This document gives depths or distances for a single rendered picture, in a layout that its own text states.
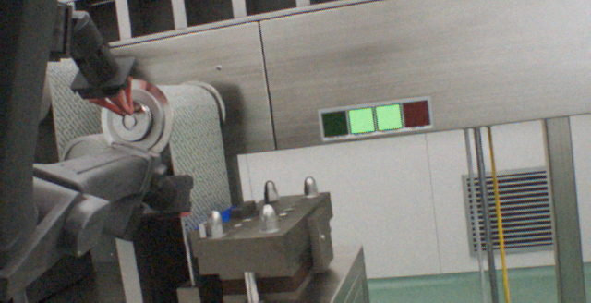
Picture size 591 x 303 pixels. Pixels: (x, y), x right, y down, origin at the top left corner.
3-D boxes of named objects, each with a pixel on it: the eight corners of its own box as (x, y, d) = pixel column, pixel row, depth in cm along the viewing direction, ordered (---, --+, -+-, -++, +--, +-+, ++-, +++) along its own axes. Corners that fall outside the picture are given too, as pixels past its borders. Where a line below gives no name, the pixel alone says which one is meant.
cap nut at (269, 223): (256, 234, 97) (252, 208, 97) (263, 228, 101) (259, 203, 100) (277, 232, 96) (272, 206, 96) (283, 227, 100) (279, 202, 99)
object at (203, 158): (185, 244, 103) (169, 143, 102) (231, 215, 125) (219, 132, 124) (186, 244, 103) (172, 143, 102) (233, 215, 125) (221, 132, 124)
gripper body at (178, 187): (192, 213, 95) (171, 199, 89) (138, 217, 98) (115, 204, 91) (195, 177, 98) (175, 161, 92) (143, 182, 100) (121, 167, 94)
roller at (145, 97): (109, 153, 103) (103, 90, 103) (172, 140, 128) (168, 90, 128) (164, 151, 101) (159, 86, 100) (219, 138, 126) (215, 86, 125)
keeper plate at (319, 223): (314, 273, 110) (307, 218, 110) (324, 258, 120) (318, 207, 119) (327, 272, 110) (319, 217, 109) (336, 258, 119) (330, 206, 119)
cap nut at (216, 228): (203, 238, 98) (199, 213, 98) (211, 234, 102) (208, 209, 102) (223, 237, 97) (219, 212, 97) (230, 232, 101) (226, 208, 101)
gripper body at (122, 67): (127, 92, 90) (106, 58, 84) (74, 96, 92) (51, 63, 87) (140, 65, 94) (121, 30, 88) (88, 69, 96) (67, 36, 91)
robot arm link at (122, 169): (90, 204, 43) (-42, 158, 42) (69, 272, 43) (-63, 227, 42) (175, 157, 86) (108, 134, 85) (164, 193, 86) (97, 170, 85)
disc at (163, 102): (104, 162, 105) (98, 82, 104) (105, 162, 105) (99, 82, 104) (175, 160, 101) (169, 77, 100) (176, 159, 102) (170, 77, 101)
